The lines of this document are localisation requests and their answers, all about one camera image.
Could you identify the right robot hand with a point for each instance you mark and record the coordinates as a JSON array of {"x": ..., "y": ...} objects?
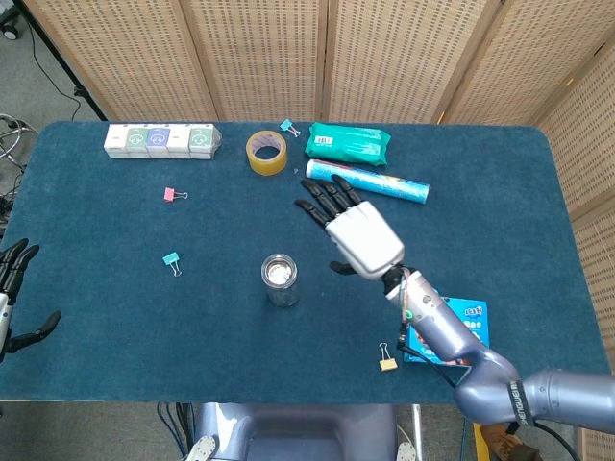
[{"x": 365, "y": 235}]

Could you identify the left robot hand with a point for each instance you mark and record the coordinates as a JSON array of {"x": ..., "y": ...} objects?
[{"x": 6, "y": 288}]

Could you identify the clear glass jar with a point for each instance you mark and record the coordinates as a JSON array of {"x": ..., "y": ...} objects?
[{"x": 281, "y": 295}]

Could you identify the blue cling film roll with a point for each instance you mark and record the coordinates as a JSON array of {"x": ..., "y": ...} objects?
[{"x": 394, "y": 185}]

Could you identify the green wet wipes pack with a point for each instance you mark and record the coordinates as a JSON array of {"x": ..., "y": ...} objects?
[{"x": 348, "y": 144}]

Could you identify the yellow packing tape roll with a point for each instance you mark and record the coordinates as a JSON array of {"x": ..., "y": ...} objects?
[{"x": 266, "y": 165}]

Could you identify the yellow binder clip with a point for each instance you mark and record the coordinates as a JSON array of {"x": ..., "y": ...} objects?
[{"x": 387, "y": 365}]

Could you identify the small blue binder clip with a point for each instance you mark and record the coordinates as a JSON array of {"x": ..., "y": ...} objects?
[{"x": 286, "y": 126}]

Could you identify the blue cookie box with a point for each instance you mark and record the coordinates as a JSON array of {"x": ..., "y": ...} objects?
[{"x": 473, "y": 317}]

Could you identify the green binder clip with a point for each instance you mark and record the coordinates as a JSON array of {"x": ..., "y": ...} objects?
[{"x": 170, "y": 259}]

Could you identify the pink binder clip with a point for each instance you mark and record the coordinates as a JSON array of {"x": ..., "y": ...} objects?
[{"x": 169, "y": 194}]

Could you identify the blue table carpet mat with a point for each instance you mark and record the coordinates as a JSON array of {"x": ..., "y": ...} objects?
[{"x": 192, "y": 326}]

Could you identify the woven rattan folding screen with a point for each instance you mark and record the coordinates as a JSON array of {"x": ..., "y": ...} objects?
[{"x": 269, "y": 57}]

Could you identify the grey robot torso base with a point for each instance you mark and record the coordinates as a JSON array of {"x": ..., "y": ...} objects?
[{"x": 298, "y": 432}]

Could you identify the wrapped tissue pack bundle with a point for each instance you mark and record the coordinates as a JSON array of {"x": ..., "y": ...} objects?
[{"x": 158, "y": 141}]

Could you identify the brown shoe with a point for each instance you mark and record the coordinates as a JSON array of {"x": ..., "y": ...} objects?
[{"x": 504, "y": 442}]

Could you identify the metal tube frame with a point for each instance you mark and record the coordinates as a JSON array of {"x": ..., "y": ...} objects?
[{"x": 12, "y": 137}]

